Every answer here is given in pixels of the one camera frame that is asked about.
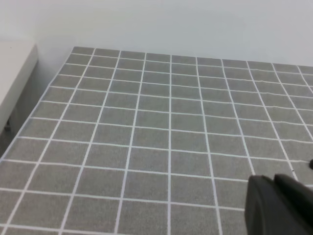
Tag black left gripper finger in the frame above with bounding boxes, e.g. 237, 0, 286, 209
245, 174, 313, 235

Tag white side table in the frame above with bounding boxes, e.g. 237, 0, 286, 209
0, 41, 38, 134

